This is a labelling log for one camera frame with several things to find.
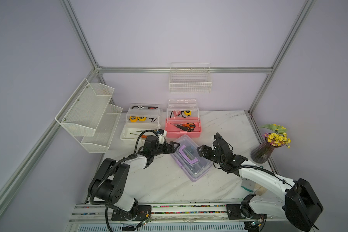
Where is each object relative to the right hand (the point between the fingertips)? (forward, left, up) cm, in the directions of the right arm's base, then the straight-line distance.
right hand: (202, 152), depth 85 cm
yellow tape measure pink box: (+33, +7, -1) cm, 34 cm away
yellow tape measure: (+29, +41, -1) cm, 50 cm away
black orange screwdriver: (+25, +10, -8) cm, 28 cm away
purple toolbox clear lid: (-5, +9, +2) cm, 11 cm away
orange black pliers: (+27, +6, -9) cm, 30 cm away
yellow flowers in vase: (-1, -37, +14) cm, 40 cm away
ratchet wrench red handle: (+38, +43, +3) cm, 57 cm away
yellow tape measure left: (+29, +47, -1) cm, 56 cm away
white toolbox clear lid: (+27, +34, -2) cm, 43 cm away
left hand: (+5, +17, -1) cm, 18 cm away
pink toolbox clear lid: (+39, +11, -1) cm, 41 cm away
